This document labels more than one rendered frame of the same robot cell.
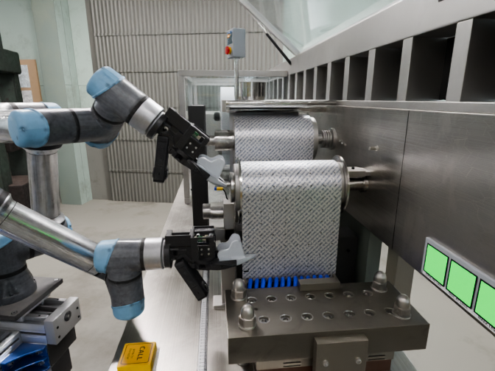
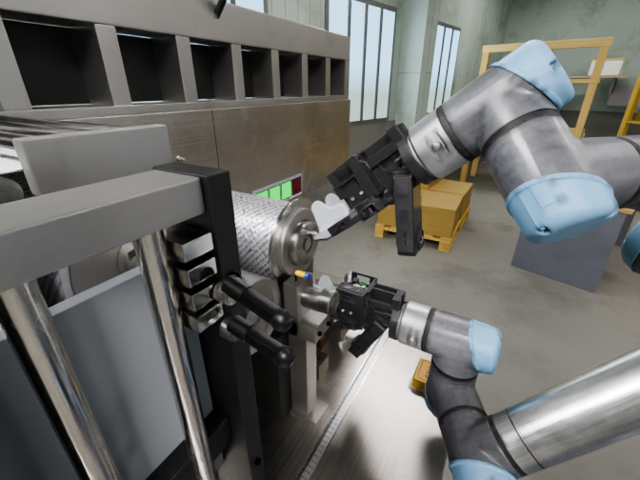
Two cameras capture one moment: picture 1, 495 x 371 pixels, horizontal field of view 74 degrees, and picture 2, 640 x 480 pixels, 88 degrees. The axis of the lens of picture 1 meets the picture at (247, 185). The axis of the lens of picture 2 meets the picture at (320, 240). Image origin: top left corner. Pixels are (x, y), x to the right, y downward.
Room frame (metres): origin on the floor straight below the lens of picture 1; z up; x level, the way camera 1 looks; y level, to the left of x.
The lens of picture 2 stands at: (1.16, 0.34, 1.49)
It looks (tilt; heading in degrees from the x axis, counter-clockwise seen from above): 25 degrees down; 215
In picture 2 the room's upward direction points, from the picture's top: straight up
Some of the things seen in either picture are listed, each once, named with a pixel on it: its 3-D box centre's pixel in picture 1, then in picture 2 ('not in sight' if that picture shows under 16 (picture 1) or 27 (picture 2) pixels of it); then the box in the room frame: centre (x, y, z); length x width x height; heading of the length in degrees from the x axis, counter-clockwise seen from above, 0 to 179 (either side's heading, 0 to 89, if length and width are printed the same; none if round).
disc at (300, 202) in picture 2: (239, 187); (296, 241); (0.78, 0.02, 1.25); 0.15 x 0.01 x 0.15; 6
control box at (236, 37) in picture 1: (233, 43); not in sight; (1.32, 0.05, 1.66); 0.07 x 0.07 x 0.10; 23
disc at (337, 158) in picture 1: (336, 184); not in sight; (0.80, -0.23, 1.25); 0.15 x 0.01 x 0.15; 6
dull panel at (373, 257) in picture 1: (283, 175); not in sight; (1.88, -0.22, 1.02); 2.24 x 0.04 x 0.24; 6
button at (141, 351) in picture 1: (138, 358); (432, 377); (0.59, 0.24, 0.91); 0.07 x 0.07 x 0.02; 6
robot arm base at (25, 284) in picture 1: (8, 280); not in sight; (0.98, 0.81, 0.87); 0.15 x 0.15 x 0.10
